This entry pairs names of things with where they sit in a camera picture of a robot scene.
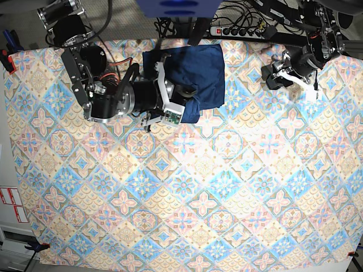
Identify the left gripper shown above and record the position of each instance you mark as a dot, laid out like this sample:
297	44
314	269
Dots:
296	68

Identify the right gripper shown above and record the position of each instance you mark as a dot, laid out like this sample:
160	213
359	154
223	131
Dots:
153	96

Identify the blue long-sleeve T-shirt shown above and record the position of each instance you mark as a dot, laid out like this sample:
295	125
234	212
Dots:
201	68

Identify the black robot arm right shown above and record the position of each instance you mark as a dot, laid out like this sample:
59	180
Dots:
105	95

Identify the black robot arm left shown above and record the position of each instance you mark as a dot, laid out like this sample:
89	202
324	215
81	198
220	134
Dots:
323	38

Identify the black power adapter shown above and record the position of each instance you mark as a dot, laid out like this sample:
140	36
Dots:
269	32

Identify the white power strip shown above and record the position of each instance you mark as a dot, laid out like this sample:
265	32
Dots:
251	33

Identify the patterned tile tablecloth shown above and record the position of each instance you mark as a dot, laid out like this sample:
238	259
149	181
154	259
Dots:
268	181

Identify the blue clamp top left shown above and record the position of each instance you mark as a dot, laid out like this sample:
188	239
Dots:
13	43

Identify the red black clamp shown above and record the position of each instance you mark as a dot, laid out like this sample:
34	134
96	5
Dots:
7	62

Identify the white red labels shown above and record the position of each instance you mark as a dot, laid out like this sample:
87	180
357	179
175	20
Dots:
10	196

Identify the black clamp bottom left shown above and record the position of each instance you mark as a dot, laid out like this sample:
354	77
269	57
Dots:
36	247

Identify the black clamp bottom right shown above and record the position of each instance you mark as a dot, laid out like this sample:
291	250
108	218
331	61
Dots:
353	254

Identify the green wrist camera board right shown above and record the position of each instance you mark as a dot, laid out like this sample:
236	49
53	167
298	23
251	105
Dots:
171	118

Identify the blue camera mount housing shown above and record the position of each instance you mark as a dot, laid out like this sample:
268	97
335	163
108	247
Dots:
179	8

